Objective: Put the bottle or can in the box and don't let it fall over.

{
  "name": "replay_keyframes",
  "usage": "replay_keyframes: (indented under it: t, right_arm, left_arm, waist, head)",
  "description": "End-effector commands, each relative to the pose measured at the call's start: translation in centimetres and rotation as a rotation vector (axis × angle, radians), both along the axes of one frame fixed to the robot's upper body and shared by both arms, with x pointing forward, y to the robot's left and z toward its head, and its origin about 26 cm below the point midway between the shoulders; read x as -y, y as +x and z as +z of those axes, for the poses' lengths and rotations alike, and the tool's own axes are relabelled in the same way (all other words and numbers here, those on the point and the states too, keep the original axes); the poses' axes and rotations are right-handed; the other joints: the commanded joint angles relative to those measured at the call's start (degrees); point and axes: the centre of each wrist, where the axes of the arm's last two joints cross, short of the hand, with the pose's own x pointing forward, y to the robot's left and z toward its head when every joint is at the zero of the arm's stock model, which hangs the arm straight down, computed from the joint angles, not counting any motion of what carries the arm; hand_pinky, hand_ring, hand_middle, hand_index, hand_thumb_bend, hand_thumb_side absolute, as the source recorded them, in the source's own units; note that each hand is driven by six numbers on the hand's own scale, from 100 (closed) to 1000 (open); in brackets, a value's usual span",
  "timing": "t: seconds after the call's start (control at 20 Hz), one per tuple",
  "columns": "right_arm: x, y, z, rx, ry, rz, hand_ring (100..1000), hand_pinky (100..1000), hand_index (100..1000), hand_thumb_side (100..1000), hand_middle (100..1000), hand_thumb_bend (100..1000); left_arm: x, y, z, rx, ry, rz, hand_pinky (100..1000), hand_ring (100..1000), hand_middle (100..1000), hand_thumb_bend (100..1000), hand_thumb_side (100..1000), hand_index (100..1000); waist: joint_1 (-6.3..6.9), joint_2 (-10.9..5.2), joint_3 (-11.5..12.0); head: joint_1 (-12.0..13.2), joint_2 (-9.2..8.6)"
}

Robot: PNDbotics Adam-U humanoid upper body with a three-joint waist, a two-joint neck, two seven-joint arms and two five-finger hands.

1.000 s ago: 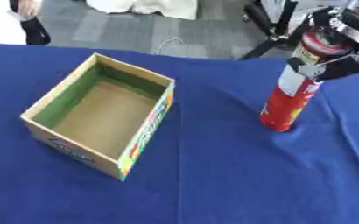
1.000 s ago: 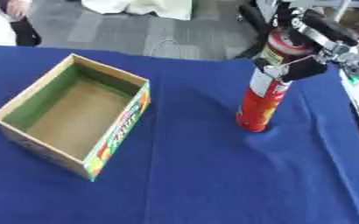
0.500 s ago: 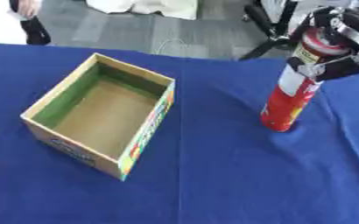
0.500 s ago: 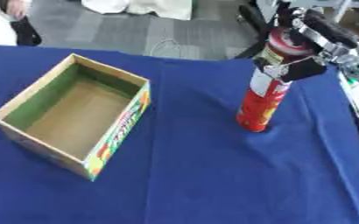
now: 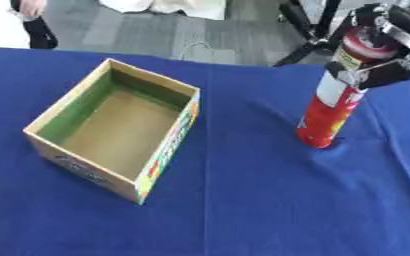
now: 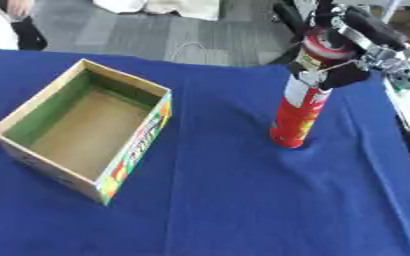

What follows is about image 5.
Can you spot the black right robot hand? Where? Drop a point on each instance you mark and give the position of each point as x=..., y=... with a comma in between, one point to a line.
x=408, y=24

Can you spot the red cylindrical bottle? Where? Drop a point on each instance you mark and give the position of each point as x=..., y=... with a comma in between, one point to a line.
x=325, y=123

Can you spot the cardboard box green inside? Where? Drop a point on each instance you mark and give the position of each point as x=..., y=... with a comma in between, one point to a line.
x=121, y=133

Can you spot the black tripod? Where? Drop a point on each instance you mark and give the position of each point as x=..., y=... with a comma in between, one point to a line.
x=310, y=36

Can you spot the person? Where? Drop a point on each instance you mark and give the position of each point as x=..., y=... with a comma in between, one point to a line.
x=41, y=33

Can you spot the person's hand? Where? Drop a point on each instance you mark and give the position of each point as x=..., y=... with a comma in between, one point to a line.
x=32, y=7

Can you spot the white bag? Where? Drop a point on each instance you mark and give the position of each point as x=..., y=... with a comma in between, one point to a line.
x=167, y=6

